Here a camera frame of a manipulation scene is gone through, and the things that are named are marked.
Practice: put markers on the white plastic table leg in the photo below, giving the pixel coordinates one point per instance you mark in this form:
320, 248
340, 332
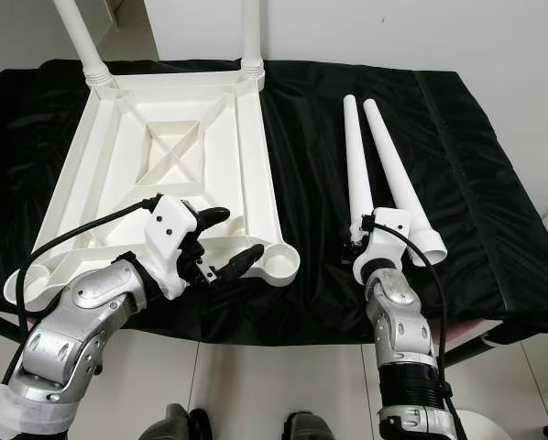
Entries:
252, 37
356, 165
83, 46
398, 174

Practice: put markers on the white plastic table top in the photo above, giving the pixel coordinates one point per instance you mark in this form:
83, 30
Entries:
82, 202

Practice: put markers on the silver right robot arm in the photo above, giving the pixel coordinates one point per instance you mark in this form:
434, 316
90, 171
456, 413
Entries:
393, 302

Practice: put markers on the black cloth table cover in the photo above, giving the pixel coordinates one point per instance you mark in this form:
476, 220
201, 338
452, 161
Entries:
494, 183

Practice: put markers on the grey robot left foot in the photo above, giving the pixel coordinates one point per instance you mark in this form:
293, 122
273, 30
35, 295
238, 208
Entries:
175, 423

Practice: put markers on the grey robot foot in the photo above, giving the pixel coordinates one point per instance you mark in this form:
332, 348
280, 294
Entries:
308, 427
175, 423

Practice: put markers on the grey robot right foot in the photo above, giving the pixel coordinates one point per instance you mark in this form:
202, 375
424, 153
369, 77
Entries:
308, 427

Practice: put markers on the white round stool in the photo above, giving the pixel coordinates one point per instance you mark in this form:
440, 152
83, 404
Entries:
480, 427

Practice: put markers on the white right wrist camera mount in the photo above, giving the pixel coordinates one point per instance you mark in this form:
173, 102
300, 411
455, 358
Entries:
393, 225

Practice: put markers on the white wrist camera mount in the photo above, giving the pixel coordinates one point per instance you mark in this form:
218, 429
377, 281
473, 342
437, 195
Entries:
173, 225
393, 225

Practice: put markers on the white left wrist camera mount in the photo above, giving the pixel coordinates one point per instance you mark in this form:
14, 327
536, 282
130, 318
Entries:
173, 225

